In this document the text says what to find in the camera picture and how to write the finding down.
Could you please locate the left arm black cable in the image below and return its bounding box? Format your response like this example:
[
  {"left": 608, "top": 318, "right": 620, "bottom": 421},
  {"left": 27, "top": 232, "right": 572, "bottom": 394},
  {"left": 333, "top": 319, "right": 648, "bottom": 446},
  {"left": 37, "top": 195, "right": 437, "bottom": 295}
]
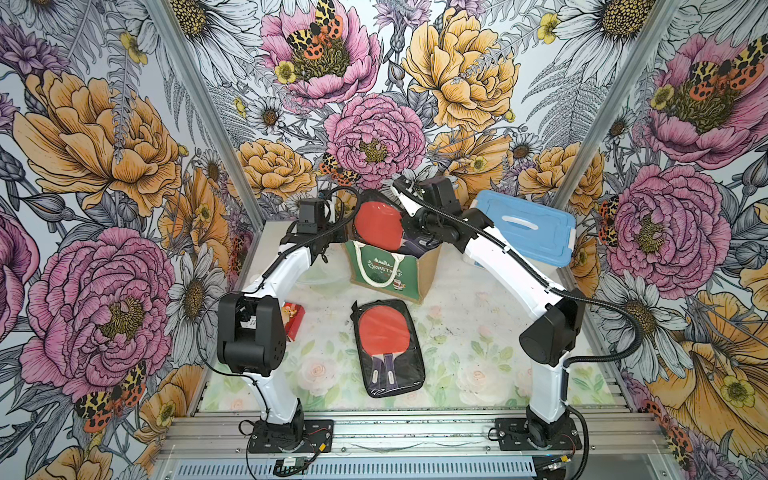
[{"left": 194, "top": 185, "right": 364, "bottom": 421}]

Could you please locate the red snack packet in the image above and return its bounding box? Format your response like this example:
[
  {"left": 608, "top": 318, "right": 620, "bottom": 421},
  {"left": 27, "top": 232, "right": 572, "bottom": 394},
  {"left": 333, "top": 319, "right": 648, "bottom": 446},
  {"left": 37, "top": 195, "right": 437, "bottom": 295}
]
[{"left": 281, "top": 302, "right": 306, "bottom": 342}]

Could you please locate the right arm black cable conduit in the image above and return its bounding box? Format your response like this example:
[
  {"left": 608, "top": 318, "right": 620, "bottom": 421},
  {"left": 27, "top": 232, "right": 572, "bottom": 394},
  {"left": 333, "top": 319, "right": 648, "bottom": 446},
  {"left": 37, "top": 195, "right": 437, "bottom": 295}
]
[{"left": 392, "top": 179, "right": 644, "bottom": 480}]

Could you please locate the green burlap Christmas canvas bag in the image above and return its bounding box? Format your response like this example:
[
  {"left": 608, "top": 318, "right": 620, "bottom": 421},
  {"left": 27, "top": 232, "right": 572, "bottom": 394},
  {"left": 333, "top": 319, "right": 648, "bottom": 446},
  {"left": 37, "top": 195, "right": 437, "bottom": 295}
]
[{"left": 344, "top": 240, "right": 441, "bottom": 304}]

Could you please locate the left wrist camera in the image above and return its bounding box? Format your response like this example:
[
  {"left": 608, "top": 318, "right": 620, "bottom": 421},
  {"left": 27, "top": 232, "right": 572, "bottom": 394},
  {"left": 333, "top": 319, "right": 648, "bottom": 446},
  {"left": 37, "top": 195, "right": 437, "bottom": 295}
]
[{"left": 296, "top": 198, "right": 328, "bottom": 235}]

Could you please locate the blue lid plastic storage box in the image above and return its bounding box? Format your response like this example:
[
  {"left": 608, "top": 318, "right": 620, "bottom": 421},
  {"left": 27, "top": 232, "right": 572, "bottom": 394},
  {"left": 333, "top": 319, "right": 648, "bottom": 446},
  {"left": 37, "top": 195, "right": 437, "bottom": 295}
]
[{"left": 471, "top": 190, "right": 576, "bottom": 267}]

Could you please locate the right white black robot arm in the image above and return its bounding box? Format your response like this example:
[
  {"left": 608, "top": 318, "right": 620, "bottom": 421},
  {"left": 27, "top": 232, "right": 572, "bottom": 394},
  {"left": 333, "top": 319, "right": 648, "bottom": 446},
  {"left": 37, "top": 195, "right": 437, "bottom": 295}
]
[{"left": 391, "top": 177, "right": 583, "bottom": 450}]

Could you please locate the aluminium front rail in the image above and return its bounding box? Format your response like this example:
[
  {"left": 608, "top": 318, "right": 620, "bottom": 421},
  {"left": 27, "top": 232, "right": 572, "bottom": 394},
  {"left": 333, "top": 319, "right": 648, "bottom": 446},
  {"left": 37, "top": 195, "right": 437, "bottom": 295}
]
[{"left": 158, "top": 407, "right": 668, "bottom": 460}]

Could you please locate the ping pong paddle case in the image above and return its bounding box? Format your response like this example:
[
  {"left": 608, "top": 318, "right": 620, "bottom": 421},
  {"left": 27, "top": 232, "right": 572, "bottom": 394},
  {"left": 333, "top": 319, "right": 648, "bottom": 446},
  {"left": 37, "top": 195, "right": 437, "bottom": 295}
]
[
  {"left": 352, "top": 189, "right": 440, "bottom": 258},
  {"left": 350, "top": 299, "right": 426, "bottom": 398}
]

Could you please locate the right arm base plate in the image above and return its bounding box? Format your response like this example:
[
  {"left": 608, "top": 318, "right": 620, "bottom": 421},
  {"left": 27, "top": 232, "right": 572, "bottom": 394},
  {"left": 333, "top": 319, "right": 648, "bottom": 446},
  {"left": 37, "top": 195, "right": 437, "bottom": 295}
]
[{"left": 487, "top": 417, "right": 582, "bottom": 452}]

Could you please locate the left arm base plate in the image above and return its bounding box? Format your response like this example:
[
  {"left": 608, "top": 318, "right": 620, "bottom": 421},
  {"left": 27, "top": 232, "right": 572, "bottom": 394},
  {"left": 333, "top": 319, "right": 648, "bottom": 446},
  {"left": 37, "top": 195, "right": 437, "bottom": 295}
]
[{"left": 247, "top": 419, "right": 335, "bottom": 454}]

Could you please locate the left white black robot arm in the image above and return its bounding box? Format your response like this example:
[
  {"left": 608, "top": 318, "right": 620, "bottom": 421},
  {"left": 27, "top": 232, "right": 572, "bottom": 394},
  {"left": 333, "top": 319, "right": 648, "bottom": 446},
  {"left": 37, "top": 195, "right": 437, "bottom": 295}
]
[{"left": 217, "top": 194, "right": 345, "bottom": 451}]

